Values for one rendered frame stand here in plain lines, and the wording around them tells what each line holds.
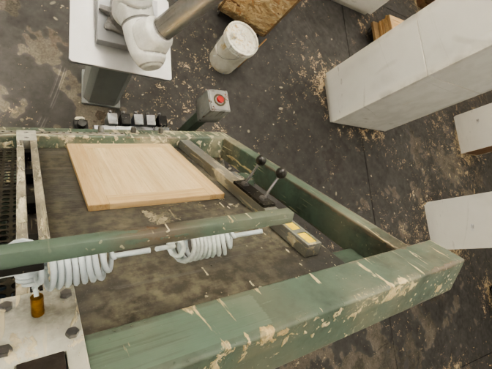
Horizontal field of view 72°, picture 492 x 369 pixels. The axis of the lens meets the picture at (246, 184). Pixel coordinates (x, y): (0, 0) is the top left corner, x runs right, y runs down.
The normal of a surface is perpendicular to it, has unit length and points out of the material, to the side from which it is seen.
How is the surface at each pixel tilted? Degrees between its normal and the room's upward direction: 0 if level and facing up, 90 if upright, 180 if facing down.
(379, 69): 90
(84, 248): 36
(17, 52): 0
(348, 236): 90
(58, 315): 54
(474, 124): 90
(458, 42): 90
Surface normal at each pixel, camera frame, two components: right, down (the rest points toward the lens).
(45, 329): 0.17, -0.91
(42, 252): 0.51, 0.40
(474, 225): -0.85, -0.03
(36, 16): 0.51, -0.20
